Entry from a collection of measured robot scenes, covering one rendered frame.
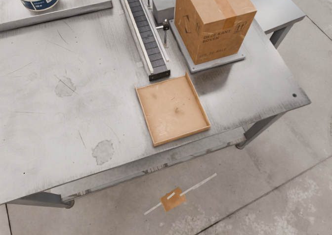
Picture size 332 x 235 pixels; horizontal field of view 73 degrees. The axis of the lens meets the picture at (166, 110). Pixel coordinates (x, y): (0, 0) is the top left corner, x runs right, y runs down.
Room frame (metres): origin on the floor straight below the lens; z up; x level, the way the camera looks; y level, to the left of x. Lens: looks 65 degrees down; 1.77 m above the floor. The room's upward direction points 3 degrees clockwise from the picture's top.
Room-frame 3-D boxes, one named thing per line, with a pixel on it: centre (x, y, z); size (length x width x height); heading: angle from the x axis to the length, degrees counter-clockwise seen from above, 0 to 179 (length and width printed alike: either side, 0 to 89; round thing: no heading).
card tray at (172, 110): (0.45, -0.02, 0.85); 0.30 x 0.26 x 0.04; 21
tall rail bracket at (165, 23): (0.82, 0.04, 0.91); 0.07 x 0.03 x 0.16; 111
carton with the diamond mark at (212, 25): (0.87, -0.19, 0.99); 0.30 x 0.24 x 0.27; 22
